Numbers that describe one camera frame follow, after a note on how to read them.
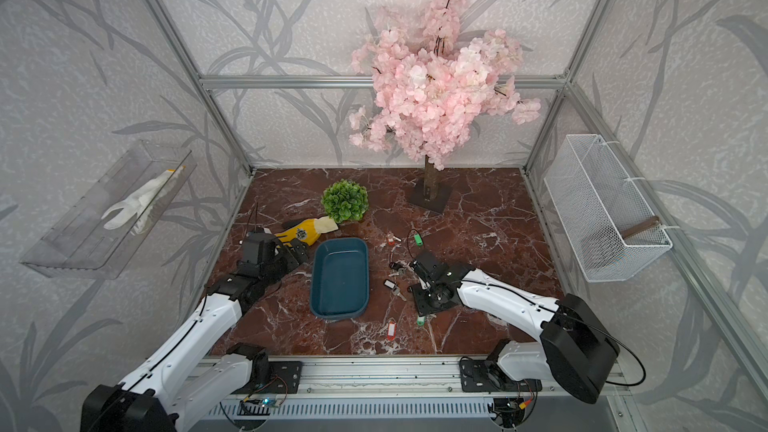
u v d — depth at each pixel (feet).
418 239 3.25
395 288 2.91
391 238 3.27
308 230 3.27
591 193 2.14
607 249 2.36
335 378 2.47
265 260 2.10
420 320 2.71
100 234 2.15
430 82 1.97
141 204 2.10
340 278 3.21
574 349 1.34
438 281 2.03
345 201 3.07
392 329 2.65
